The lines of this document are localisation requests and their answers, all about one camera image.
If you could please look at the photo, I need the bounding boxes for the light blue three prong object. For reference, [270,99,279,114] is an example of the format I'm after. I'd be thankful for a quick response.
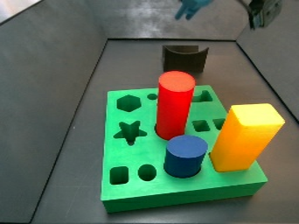
[175,0,213,20]

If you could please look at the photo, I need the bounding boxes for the black curved fixture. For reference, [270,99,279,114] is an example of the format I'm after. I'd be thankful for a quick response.
[163,45,210,73]

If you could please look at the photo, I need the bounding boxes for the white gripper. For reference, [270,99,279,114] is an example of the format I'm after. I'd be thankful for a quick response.
[249,0,283,29]

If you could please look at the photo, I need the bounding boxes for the yellow rectangular block peg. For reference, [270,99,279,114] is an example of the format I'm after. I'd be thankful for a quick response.
[210,103,286,172]

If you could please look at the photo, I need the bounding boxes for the dark blue cylinder peg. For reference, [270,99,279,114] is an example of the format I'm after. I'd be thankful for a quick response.
[163,135,209,179]

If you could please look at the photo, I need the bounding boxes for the green shape sorter block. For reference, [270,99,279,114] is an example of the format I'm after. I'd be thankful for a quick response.
[101,88,267,213]

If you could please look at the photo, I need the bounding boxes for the red cylinder peg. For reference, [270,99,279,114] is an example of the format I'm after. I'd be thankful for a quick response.
[155,71,195,140]

